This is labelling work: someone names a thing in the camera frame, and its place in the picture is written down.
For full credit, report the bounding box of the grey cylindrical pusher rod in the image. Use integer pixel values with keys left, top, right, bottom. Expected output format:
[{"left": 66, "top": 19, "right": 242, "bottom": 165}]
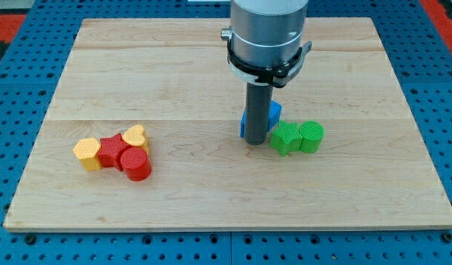
[{"left": 244, "top": 83, "right": 273, "bottom": 146}]

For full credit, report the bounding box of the blue cube block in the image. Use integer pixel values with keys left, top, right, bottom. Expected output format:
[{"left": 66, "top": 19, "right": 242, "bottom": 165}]
[{"left": 239, "top": 100, "right": 282, "bottom": 138}]

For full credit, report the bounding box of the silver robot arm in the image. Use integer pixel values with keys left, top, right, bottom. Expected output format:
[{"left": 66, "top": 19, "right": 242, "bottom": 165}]
[{"left": 221, "top": 0, "right": 312, "bottom": 145}]

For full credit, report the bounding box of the green star block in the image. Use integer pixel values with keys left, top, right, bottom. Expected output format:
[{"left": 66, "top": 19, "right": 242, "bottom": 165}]
[{"left": 270, "top": 121, "right": 303, "bottom": 156}]

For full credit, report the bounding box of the green cylinder block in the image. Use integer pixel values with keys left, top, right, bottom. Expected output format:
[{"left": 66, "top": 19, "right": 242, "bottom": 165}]
[{"left": 299, "top": 121, "right": 325, "bottom": 153}]

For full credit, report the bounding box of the wooden board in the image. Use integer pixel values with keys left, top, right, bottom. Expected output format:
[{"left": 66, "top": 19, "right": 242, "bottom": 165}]
[{"left": 4, "top": 18, "right": 452, "bottom": 233}]

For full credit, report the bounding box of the yellow heart block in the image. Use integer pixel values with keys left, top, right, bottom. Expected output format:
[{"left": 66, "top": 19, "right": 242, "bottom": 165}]
[{"left": 121, "top": 124, "right": 149, "bottom": 154}]

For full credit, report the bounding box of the red cylinder block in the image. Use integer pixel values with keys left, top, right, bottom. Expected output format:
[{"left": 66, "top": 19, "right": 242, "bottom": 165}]
[{"left": 120, "top": 147, "right": 152, "bottom": 181}]

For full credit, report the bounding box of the red star block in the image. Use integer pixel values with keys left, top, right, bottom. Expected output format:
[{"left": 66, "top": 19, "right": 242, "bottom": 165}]
[{"left": 96, "top": 133, "right": 131, "bottom": 172}]

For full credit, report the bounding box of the yellow hexagon block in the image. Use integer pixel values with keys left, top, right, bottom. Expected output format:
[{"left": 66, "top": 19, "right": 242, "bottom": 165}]
[{"left": 72, "top": 138, "right": 102, "bottom": 172}]

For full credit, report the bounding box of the black clamp ring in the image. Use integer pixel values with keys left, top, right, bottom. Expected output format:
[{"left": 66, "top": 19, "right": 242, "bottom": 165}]
[{"left": 226, "top": 38, "right": 313, "bottom": 89}]

